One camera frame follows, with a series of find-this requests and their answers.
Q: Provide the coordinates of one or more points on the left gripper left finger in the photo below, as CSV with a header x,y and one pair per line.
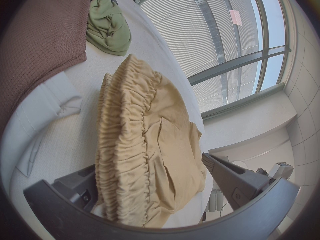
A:
x,y
80,186

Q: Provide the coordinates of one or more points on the white garment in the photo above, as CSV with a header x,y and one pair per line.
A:
x,y
45,104

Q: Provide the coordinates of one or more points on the bed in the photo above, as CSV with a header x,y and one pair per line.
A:
x,y
160,59

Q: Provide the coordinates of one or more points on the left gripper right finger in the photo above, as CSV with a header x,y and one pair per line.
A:
x,y
237,186

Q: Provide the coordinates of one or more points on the green garment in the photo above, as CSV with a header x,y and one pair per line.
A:
x,y
110,31

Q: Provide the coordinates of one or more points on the tan trousers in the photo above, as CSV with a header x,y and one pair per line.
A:
x,y
150,134

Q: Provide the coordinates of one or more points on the dark brown garment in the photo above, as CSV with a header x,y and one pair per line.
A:
x,y
42,34

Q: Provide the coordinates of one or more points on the window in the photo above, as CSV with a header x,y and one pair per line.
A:
x,y
212,34

